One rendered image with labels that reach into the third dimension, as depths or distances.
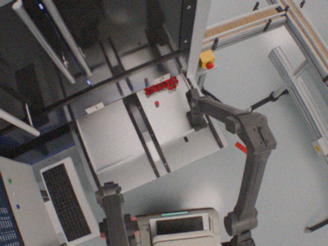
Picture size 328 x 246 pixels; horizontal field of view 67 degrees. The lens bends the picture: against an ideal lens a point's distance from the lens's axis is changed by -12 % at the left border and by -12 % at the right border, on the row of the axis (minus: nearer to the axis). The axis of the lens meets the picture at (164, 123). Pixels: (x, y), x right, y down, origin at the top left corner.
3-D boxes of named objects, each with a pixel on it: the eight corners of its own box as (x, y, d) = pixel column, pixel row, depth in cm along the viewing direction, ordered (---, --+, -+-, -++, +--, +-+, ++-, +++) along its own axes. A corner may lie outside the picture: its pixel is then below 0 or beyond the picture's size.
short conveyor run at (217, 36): (187, 65, 152) (189, 51, 137) (175, 43, 156) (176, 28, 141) (283, 28, 159) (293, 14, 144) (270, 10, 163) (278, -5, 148)
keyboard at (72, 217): (42, 173, 141) (40, 172, 139) (64, 163, 143) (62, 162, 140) (68, 242, 132) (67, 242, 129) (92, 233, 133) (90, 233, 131)
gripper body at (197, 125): (198, 109, 132) (198, 102, 125) (207, 127, 128) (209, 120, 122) (185, 114, 132) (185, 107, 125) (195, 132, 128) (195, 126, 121)
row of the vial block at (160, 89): (145, 95, 144) (144, 92, 139) (177, 81, 145) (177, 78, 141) (147, 99, 143) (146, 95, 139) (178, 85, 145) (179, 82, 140)
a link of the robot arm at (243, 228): (236, 245, 91) (250, 241, 92) (239, 225, 87) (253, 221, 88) (226, 229, 99) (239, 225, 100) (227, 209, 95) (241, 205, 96)
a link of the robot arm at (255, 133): (253, 140, 67) (285, 133, 69) (229, 113, 78) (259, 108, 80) (231, 241, 91) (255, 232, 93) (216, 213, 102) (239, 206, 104)
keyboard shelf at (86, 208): (28, 175, 143) (27, 174, 141) (71, 156, 146) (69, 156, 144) (57, 251, 133) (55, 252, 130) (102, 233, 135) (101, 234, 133)
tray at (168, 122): (133, 86, 145) (132, 84, 142) (178, 68, 148) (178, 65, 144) (159, 146, 137) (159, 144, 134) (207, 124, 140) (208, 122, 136)
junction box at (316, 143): (311, 142, 179) (317, 139, 170) (315, 139, 180) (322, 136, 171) (318, 157, 176) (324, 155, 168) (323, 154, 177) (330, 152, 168)
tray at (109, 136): (74, 113, 142) (72, 111, 138) (119, 92, 144) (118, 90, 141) (96, 173, 134) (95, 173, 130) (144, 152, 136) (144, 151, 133)
